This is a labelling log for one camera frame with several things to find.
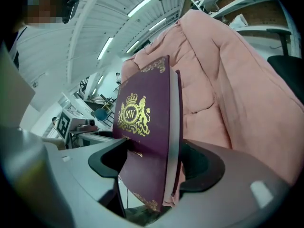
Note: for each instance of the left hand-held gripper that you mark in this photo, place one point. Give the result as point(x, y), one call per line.
point(65, 127)

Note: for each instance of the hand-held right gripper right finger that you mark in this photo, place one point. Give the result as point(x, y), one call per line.
point(225, 198)

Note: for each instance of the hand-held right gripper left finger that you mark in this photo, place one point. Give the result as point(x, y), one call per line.
point(80, 165)

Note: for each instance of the maroon hardcover book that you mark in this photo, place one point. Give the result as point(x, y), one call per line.
point(147, 91)

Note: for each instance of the pink armchair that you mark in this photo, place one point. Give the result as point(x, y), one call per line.
point(237, 91)

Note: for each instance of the person's left forearm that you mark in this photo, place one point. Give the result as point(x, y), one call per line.
point(53, 142)

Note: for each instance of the blue chair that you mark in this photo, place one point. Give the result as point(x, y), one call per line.
point(101, 115)

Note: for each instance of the long ceiling light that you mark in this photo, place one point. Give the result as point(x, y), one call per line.
point(142, 4)
point(157, 24)
point(132, 47)
point(105, 48)

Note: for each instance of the person's head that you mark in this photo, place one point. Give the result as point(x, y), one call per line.
point(40, 6)

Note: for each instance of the black office chair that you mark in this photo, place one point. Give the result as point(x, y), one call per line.
point(289, 68)

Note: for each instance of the black head-worn camera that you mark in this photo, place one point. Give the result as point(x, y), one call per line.
point(71, 6)

